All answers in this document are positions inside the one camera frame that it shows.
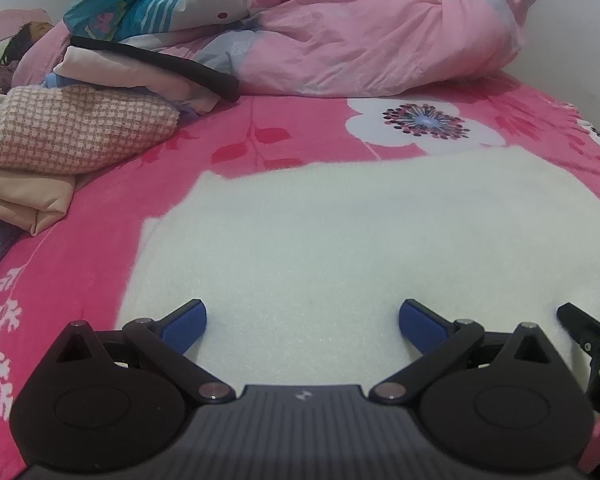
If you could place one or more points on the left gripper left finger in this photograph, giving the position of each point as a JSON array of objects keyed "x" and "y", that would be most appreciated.
[{"x": 104, "y": 401}]

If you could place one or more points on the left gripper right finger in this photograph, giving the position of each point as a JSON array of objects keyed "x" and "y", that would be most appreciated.
[{"x": 504, "y": 402}]

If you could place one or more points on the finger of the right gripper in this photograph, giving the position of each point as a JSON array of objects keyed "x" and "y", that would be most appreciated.
[{"x": 584, "y": 330}]

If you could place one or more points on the cream white fleece sweater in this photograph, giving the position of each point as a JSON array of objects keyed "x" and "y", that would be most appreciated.
[{"x": 303, "y": 271}]

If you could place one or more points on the stack of folded clothes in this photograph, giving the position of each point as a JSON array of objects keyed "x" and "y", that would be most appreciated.
[{"x": 93, "y": 110}]

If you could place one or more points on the pink floral bed blanket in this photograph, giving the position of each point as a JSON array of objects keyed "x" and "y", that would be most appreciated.
[{"x": 80, "y": 267}]

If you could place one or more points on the black folded garment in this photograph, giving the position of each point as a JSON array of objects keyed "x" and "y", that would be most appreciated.
[{"x": 225, "y": 86}]

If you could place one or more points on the pink patterned duvet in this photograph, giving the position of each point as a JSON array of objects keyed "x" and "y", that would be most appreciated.
[{"x": 324, "y": 48}]

